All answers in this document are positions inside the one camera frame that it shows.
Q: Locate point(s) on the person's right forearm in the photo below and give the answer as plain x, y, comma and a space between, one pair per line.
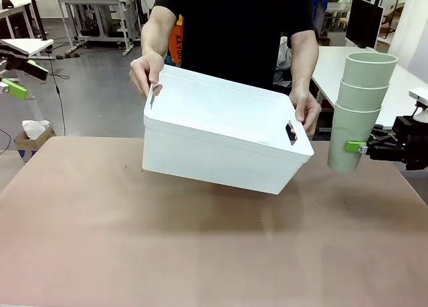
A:
155, 32

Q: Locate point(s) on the person's right hand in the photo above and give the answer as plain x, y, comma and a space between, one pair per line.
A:
143, 73

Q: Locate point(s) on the person's left hand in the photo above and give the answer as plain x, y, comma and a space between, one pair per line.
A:
307, 108

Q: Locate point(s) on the white table with thin legs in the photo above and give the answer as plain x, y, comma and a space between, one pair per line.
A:
36, 44

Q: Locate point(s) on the black vertical pole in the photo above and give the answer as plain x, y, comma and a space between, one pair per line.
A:
37, 14

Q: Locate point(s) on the blue hanging jacket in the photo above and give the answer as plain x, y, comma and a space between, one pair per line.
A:
319, 6

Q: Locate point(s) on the crumpled white paper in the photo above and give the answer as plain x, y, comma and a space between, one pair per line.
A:
33, 128

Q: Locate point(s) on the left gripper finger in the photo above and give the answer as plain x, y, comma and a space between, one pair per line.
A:
15, 89
33, 69

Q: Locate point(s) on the white plastic storage basket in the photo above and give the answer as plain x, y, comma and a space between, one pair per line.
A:
217, 139

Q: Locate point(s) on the person's left forearm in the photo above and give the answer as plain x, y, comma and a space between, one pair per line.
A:
304, 56

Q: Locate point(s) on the black t-shirt torso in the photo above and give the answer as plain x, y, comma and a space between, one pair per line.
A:
234, 36

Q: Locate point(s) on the black computer monitor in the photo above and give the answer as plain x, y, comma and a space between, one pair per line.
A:
364, 21

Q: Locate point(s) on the person in orange clothing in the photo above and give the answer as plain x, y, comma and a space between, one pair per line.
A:
176, 43

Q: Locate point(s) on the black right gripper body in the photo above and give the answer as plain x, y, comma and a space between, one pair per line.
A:
414, 143

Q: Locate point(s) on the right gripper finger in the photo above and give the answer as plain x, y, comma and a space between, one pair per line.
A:
382, 135
384, 152

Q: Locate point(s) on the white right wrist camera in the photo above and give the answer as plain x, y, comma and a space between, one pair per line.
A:
421, 101

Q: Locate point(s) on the pale green plastic cup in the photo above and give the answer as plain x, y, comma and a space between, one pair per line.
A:
349, 126
369, 71
362, 98

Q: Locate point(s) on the white side table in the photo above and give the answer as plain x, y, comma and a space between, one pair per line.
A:
334, 63

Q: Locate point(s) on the brown cardboard box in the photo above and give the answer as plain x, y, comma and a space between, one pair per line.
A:
23, 143

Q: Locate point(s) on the white grey garment on chair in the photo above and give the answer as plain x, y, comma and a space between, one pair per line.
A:
284, 63

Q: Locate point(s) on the wooden shelf rack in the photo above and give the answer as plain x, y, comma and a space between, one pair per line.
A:
398, 11

